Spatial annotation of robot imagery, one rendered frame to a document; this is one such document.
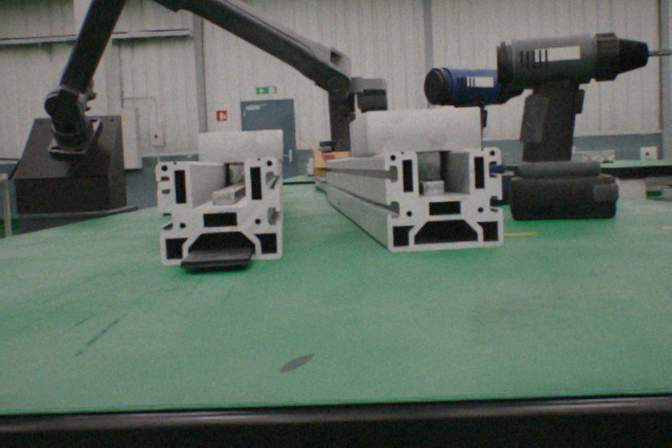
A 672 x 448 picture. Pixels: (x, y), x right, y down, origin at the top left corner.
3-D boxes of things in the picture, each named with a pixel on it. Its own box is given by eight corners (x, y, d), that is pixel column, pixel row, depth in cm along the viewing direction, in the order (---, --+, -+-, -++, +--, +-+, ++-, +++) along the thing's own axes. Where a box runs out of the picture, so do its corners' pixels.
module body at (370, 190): (327, 202, 136) (325, 160, 136) (375, 199, 137) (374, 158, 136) (388, 252, 56) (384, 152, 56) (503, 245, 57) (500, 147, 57)
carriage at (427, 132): (352, 179, 79) (349, 122, 79) (443, 175, 80) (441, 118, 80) (369, 183, 63) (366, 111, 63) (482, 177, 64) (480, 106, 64)
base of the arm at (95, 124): (68, 120, 157) (47, 155, 149) (57, 93, 151) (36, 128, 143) (104, 123, 156) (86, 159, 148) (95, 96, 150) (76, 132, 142)
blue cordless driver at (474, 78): (423, 208, 106) (417, 70, 105) (519, 200, 115) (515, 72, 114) (451, 210, 99) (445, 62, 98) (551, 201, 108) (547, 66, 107)
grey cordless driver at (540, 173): (501, 215, 86) (495, 45, 85) (665, 211, 82) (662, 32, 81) (502, 221, 79) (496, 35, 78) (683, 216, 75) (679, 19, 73)
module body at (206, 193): (234, 206, 135) (231, 164, 134) (283, 204, 135) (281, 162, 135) (161, 265, 55) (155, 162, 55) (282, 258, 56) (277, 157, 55)
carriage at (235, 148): (213, 182, 102) (210, 138, 102) (284, 179, 103) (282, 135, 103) (200, 185, 86) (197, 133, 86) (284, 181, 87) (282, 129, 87)
